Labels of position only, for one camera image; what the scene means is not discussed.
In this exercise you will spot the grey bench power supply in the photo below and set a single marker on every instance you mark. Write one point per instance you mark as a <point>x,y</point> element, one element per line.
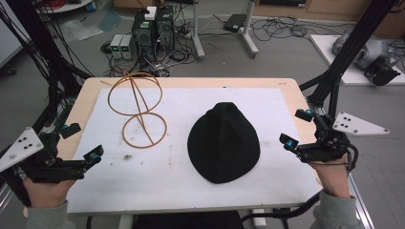
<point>126,47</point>
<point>116,46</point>

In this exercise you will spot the white floor platform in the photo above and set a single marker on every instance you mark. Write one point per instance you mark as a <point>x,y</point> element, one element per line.
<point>324,54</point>

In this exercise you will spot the black knit hat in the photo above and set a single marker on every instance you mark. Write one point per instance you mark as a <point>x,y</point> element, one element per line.
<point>223,143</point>

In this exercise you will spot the person's right hand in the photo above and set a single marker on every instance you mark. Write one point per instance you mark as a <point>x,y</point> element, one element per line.
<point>334,178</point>

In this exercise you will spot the white foam mat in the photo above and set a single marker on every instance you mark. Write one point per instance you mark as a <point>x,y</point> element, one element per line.
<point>178,178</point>

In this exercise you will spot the grey rounded machine shell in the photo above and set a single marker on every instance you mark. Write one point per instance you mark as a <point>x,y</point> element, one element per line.
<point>372,51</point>

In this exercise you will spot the person's left hand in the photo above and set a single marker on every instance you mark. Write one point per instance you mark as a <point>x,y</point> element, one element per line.
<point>44,194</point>

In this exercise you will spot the black device on platform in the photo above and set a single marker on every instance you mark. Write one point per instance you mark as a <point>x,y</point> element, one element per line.
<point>382,73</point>

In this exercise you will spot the black metal frame stand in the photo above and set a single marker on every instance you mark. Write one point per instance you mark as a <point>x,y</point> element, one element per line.
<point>35,47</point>
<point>350,47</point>

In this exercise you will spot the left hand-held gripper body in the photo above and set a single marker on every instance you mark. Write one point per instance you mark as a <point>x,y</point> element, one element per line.
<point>47,168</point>

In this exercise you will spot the clear plastic sheet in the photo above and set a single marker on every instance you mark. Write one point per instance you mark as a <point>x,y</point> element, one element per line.
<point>79,30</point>

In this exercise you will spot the white box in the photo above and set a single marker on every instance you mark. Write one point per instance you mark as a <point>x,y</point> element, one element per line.
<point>150,12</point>

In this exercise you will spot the silver aluminium rail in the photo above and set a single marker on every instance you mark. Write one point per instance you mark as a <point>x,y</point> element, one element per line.
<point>361,203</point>

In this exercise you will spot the white metal desk legs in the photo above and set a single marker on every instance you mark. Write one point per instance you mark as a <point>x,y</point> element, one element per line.
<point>248,35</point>

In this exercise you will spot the white round table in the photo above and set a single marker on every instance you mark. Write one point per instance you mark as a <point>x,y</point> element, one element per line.
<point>63,6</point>

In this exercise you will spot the black computer tower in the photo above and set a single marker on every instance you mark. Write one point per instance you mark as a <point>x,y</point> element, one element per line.
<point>143,38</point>
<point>165,31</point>

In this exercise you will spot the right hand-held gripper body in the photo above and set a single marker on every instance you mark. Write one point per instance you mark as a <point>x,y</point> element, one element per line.
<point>328,146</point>

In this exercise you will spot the flat black box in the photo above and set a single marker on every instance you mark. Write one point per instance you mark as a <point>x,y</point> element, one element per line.
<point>235,23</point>

